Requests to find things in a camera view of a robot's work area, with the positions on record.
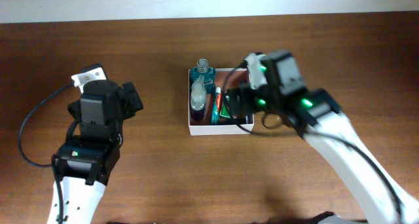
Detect green white soap box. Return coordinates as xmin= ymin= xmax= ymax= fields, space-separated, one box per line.
xmin=219 ymin=100 xmax=230 ymax=119

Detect red green toothpaste tube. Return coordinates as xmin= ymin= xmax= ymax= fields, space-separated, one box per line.
xmin=211 ymin=87 xmax=221 ymax=125

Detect teal Listerine mouthwash bottle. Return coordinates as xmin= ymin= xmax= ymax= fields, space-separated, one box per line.
xmin=190 ymin=58 xmax=216 ymax=94

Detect clear foam soap pump bottle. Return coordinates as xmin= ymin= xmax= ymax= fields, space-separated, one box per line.
xmin=190 ymin=75 xmax=207 ymax=121

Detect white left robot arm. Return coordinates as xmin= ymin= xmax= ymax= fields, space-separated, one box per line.
xmin=48 ymin=80 xmax=143 ymax=223

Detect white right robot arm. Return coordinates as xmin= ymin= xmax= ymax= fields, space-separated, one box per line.
xmin=223 ymin=50 xmax=418 ymax=223

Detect pink white cardboard box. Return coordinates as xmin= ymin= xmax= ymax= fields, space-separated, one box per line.
xmin=188 ymin=68 xmax=255 ymax=136

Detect black left camera cable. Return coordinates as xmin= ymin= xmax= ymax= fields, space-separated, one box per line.
xmin=17 ymin=81 xmax=76 ymax=168

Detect black camera cable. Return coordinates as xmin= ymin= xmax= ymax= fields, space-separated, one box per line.
xmin=17 ymin=81 xmax=76 ymax=168
xmin=221 ymin=60 xmax=403 ymax=218

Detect black right camera cable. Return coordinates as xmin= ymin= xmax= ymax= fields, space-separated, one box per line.
xmin=221 ymin=60 xmax=403 ymax=218

